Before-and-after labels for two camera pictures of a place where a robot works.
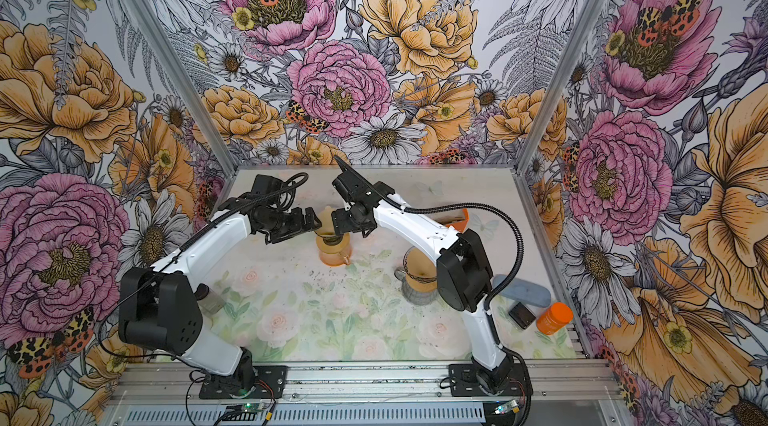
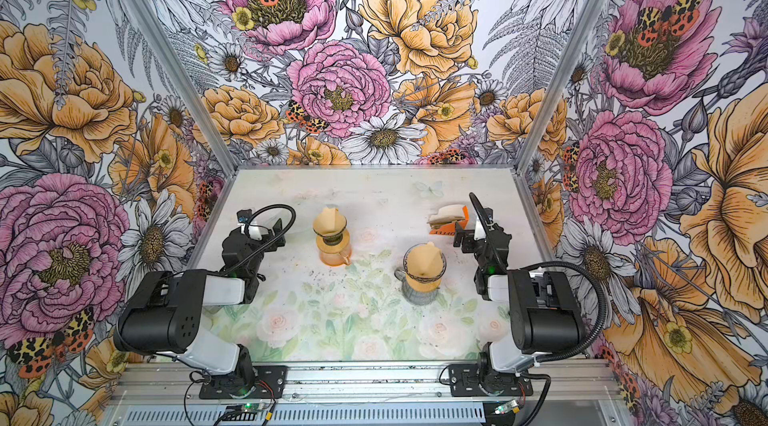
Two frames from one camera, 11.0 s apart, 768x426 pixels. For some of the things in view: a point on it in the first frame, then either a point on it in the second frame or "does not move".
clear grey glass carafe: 412,296 does not move
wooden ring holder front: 423,285 does not move
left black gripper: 297,225 -> 272,245
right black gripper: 341,224 -> 468,239
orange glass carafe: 336,259 does not move
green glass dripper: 332,240 does not move
